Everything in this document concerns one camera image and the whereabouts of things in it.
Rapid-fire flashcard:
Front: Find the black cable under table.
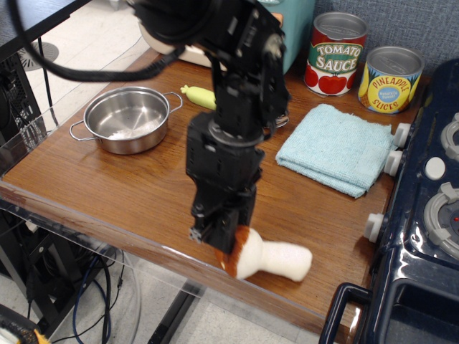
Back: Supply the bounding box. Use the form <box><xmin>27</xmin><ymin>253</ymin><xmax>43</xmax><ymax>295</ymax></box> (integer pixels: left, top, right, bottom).
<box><xmin>49</xmin><ymin>250</ymin><xmax>126</xmax><ymax>344</ymax></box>

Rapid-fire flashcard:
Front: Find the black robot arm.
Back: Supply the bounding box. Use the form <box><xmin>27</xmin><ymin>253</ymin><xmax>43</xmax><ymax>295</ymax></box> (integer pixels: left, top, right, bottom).
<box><xmin>8</xmin><ymin>1</ymin><xmax>290</xmax><ymax>254</ymax></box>

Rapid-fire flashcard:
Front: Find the yellow object bottom left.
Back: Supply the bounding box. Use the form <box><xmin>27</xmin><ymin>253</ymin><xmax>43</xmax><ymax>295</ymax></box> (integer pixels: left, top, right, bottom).
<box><xmin>19</xmin><ymin>329</ymin><xmax>49</xmax><ymax>344</ymax></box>

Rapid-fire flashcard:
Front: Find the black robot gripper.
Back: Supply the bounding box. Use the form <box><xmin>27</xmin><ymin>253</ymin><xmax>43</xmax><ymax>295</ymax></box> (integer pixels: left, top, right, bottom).
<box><xmin>186</xmin><ymin>113</ymin><xmax>265</xmax><ymax>254</ymax></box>

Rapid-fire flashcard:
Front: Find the green handled metal spoon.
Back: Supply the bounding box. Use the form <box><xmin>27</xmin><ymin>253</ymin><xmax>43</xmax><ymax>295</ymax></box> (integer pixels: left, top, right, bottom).
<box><xmin>180</xmin><ymin>85</ymin><xmax>290</xmax><ymax>129</ymax></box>

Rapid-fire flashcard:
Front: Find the white stove knob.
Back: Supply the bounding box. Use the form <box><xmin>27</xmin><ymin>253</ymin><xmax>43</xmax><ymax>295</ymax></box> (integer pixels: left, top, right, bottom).
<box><xmin>384</xmin><ymin>150</ymin><xmax>403</xmax><ymax>176</ymax></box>
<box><xmin>364</xmin><ymin>213</ymin><xmax>384</xmax><ymax>243</ymax></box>
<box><xmin>393</xmin><ymin>123</ymin><xmax>411</xmax><ymax>148</ymax></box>

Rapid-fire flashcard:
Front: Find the light blue folded towel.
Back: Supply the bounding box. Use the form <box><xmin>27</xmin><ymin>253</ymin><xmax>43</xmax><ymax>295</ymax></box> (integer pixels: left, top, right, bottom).
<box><xmin>275</xmin><ymin>104</ymin><xmax>395</xmax><ymax>199</ymax></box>

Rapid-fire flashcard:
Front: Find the white stove knob upper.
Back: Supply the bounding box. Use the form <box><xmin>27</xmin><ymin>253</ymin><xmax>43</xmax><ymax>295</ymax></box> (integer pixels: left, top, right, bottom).
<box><xmin>393</xmin><ymin>123</ymin><xmax>411</xmax><ymax>148</ymax></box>

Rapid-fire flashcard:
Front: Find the dark blue toy stove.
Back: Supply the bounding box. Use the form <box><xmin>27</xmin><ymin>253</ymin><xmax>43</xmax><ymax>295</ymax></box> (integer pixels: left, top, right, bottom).
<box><xmin>320</xmin><ymin>59</ymin><xmax>458</xmax><ymax>343</ymax></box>

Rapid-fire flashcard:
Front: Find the blue cable under table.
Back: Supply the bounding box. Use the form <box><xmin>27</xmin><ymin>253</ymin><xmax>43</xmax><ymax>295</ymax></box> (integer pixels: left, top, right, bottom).
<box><xmin>72</xmin><ymin>256</ymin><xmax>112</xmax><ymax>344</ymax></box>

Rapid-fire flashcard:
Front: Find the white stove knob lower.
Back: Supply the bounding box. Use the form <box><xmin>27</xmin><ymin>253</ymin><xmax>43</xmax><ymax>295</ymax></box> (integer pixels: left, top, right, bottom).
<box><xmin>364</xmin><ymin>213</ymin><xmax>384</xmax><ymax>243</ymax></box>

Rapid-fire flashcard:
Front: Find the plush brown white mushroom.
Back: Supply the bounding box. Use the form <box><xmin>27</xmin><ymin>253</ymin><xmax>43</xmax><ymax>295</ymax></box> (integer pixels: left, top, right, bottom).
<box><xmin>214</xmin><ymin>226</ymin><xmax>313</xmax><ymax>282</ymax></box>

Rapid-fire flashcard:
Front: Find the white stove knob middle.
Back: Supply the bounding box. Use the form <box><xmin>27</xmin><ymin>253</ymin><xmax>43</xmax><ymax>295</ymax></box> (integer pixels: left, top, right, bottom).
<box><xmin>384</xmin><ymin>150</ymin><xmax>403</xmax><ymax>176</ymax></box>

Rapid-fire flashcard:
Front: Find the tomato sauce can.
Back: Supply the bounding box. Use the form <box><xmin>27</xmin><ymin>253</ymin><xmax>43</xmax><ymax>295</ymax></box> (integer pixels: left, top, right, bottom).
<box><xmin>304</xmin><ymin>11</ymin><xmax>369</xmax><ymax>96</ymax></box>

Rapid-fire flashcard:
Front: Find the toy microwave oven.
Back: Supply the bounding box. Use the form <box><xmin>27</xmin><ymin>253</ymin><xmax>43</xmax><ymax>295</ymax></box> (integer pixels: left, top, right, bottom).
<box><xmin>139</xmin><ymin>0</ymin><xmax>316</xmax><ymax>74</ymax></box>

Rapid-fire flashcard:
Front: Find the small steel pot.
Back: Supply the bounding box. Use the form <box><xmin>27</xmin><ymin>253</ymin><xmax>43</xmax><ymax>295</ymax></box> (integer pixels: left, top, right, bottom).
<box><xmin>69</xmin><ymin>86</ymin><xmax>183</xmax><ymax>155</ymax></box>

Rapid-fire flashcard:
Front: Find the black desk at left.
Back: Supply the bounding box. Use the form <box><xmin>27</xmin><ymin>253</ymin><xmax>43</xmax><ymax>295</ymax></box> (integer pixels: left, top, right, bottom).
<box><xmin>1</xmin><ymin>0</ymin><xmax>87</xmax><ymax>61</ymax></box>

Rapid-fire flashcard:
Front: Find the pineapple slices can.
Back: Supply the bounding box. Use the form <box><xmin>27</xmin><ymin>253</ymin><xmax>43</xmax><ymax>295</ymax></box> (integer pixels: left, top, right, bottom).
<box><xmin>358</xmin><ymin>46</ymin><xmax>425</xmax><ymax>114</ymax></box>

